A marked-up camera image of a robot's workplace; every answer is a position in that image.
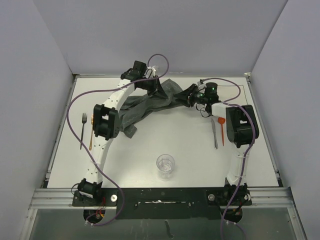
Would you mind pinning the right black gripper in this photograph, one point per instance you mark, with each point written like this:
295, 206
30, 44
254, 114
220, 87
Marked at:
189, 93

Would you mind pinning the orange plastic spoon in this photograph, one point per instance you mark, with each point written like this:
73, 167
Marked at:
222, 121

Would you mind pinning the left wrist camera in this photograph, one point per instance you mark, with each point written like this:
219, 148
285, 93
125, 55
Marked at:
151, 71

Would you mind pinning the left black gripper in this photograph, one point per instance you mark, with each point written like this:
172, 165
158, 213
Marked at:
156, 88

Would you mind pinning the grey cloth placemat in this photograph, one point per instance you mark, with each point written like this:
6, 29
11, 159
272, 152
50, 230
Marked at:
136, 108

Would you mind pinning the black fork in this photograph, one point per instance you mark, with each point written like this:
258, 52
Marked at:
83, 122

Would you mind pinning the clear plastic cup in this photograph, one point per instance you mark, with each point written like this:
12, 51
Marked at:
165, 166

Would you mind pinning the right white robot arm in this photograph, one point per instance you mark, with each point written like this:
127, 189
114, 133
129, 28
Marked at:
240, 124

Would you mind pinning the white square plate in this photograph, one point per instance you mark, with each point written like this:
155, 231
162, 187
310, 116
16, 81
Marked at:
227, 92

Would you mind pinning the silver table knife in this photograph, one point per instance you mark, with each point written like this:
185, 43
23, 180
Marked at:
216, 146

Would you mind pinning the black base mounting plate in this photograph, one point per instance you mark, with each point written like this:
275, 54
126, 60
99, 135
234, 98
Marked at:
211, 203

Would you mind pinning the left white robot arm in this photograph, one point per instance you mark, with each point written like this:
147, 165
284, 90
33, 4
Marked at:
107, 124

